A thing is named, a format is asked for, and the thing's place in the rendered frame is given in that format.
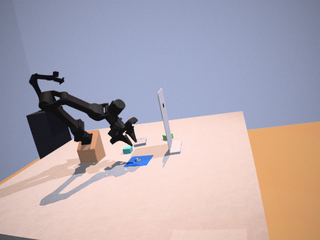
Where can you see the small teal block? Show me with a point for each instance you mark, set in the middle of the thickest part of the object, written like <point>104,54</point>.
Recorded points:
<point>127,150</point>

